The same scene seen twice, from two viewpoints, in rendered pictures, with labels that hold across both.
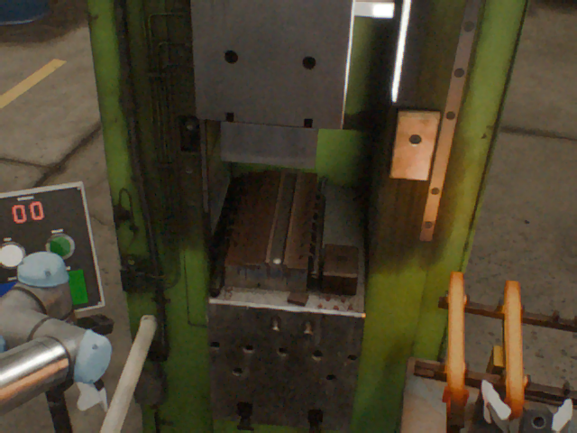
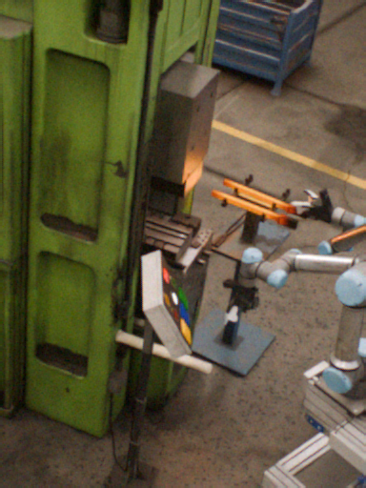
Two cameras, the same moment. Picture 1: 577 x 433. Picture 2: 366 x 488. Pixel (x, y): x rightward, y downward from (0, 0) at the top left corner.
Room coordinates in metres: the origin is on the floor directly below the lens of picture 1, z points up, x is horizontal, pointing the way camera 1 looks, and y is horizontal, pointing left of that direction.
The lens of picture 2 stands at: (0.43, 3.30, 3.36)
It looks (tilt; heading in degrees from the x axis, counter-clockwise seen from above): 36 degrees down; 284
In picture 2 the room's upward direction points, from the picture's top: 8 degrees clockwise
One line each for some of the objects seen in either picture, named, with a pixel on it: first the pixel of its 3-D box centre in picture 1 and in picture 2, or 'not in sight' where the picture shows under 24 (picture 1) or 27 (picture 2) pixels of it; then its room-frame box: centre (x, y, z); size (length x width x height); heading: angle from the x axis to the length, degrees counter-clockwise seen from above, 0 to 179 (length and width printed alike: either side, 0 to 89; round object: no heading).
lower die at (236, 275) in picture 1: (274, 223); (142, 232); (1.43, 0.04, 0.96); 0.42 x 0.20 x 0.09; 176
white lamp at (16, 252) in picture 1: (11, 255); not in sight; (1.10, 0.59, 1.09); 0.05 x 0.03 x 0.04; 86
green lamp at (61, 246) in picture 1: (59, 246); not in sight; (1.13, 0.50, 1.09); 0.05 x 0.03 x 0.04; 86
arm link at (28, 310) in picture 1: (13, 329); (274, 273); (0.75, 0.43, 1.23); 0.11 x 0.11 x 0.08; 69
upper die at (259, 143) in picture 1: (279, 100); (149, 164); (1.43, 0.04, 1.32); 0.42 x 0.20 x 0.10; 176
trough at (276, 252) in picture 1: (284, 213); (145, 222); (1.43, 0.02, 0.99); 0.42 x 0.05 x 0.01; 176
